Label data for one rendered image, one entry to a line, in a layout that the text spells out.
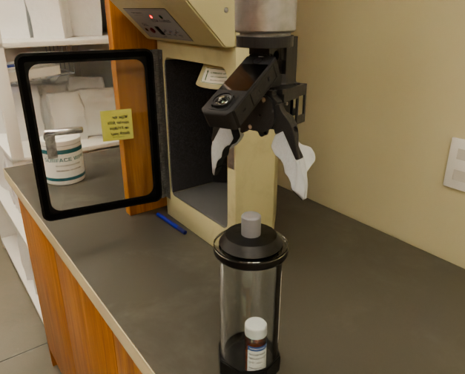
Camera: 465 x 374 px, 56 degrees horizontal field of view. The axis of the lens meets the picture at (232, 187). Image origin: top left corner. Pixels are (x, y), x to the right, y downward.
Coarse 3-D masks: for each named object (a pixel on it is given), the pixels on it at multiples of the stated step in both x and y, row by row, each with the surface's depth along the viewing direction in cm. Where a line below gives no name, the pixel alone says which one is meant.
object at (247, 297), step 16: (224, 256) 59; (272, 256) 59; (224, 272) 62; (240, 272) 60; (256, 272) 59; (272, 272) 60; (224, 288) 63; (240, 288) 61; (256, 288) 60; (272, 288) 62; (224, 304) 64; (240, 304) 62; (256, 304) 61; (272, 304) 63; (224, 320) 65; (240, 320) 63; (256, 320) 62; (272, 320) 64; (224, 336) 66; (240, 336) 64; (256, 336) 64; (272, 336) 65; (224, 352) 67; (240, 352) 65; (256, 352) 65; (272, 352) 67; (240, 368) 66; (256, 368) 66
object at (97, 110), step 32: (64, 64) 97; (96, 64) 100; (128, 64) 103; (64, 96) 99; (96, 96) 102; (128, 96) 106; (64, 128) 102; (96, 128) 105; (128, 128) 108; (32, 160) 101; (64, 160) 104; (96, 160) 108; (128, 160) 111; (64, 192) 107; (96, 192) 110; (128, 192) 114
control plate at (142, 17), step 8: (128, 8) 93; (136, 8) 90; (144, 8) 87; (152, 8) 85; (160, 8) 82; (136, 16) 94; (144, 16) 91; (168, 16) 83; (144, 24) 96; (152, 24) 93; (160, 24) 90; (168, 24) 87; (176, 24) 84; (152, 32) 97; (168, 32) 90; (184, 32) 85; (184, 40) 89; (192, 40) 86
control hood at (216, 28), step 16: (112, 0) 95; (128, 0) 89; (144, 0) 84; (160, 0) 79; (176, 0) 75; (192, 0) 73; (208, 0) 75; (224, 0) 77; (128, 16) 98; (176, 16) 81; (192, 16) 77; (208, 16) 76; (224, 16) 78; (144, 32) 101; (192, 32) 83; (208, 32) 78; (224, 32) 79
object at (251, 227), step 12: (252, 216) 61; (228, 228) 64; (240, 228) 64; (252, 228) 60; (264, 228) 64; (228, 240) 60; (240, 240) 60; (252, 240) 60; (264, 240) 60; (276, 240) 61; (228, 252) 60; (240, 252) 59; (252, 252) 59; (264, 252) 59; (276, 252) 60
